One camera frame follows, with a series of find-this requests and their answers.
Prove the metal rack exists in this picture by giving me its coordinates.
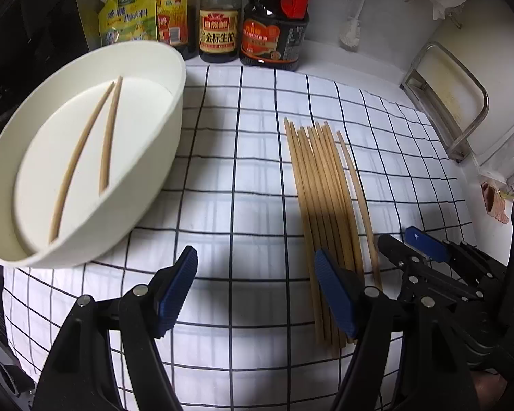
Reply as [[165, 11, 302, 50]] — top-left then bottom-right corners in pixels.
[[400, 42, 490, 161]]

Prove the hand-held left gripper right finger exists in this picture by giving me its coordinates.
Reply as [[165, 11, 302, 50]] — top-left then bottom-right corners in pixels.
[[315, 247, 476, 411]]

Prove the white oval bowl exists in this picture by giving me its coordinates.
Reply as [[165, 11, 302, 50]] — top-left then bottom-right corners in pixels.
[[0, 42, 188, 270]]

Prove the white brush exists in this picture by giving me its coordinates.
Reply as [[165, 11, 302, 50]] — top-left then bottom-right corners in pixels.
[[339, 0, 375, 52]]

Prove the white cutting board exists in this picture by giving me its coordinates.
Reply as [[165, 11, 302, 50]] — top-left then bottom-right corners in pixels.
[[415, 48, 482, 138]]

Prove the large dark sauce jug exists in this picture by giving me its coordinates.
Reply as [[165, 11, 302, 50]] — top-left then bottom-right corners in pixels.
[[240, 0, 310, 73]]

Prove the dark bottle red yellow label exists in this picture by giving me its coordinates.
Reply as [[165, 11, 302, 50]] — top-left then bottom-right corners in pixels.
[[156, 0, 200, 61]]

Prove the soy sauce bottle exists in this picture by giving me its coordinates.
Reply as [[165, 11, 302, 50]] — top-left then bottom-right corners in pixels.
[[199, 0, 243, 64]]

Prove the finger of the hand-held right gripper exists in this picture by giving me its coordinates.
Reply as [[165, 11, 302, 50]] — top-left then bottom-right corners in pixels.
[[403, 226, 476, 272], [377, 235, 444, 296]]

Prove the yellow seasoning pouch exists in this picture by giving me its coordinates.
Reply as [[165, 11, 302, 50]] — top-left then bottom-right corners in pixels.
[[98, 0, 159, 48]]

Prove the person's right hand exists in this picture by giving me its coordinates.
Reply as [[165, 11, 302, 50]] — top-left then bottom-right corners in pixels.
[[475, 372, 507, 411]]

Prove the pinkish scrap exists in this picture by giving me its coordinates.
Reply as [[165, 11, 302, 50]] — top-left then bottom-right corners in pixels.
[[481, 182, 510, 224]]

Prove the black appliance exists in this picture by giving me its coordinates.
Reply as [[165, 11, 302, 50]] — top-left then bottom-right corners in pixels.
[[0, 0, 88, 133]]

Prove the wooden chopstick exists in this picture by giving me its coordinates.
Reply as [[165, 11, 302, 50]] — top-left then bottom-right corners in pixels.
[[98, 76, 124, 193], [48, 80, 116, 242], [336, 130, 384, 292]]

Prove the group of wooden chopsticks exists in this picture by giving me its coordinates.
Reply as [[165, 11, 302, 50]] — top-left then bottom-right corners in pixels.
[[283, 117, 367, 358]]

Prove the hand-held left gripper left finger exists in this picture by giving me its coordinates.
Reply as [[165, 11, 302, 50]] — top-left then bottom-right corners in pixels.
[[32, 245, 198, 411]]

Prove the white black-checked cloth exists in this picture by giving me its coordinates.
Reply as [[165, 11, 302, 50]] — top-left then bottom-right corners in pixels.
[[2, 64, 474, 411]]

